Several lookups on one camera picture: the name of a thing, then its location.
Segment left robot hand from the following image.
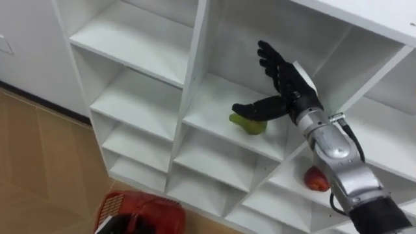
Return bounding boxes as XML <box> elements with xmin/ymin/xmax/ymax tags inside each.
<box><xmin>94</xmin><ymin>214</ymin><xmax>157</xmax><ymax>234</ymax></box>

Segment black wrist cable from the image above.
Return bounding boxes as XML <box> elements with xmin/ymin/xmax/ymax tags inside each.
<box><xmin>328</xmin><ymin>112</ymin><xmax>367</xmax><ymax>217</ymax></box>

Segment red apple soft toy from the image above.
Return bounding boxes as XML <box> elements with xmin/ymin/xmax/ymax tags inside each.
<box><xmin>304</xmin><ymin>166</ymin><xmax>331</xmax><ymax>192</ymax></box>

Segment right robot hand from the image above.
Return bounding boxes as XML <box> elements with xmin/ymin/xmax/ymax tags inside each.
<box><xmin>231</xmin><ymin>40</ymin><xmax>324</xmax><ymax>124</ymax></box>

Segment white cubby shelf unit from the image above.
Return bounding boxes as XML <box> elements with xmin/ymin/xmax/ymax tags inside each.
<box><xmin>51</xmin><ymin>0</ymin><xmax>416</xmax><ymax>234</ymax></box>

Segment green pear soft toy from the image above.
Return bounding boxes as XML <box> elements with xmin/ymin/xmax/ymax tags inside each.
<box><xmin>228</xmin><ymin>112</ymin><xmax>268</xmax><ymax>136</ymax></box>

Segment red mesh plastic basket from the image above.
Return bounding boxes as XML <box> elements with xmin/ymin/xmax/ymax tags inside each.
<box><xmin>93</xmin><ymin>190</ymin><xmax>187</xmax><ymax>234</ymax></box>

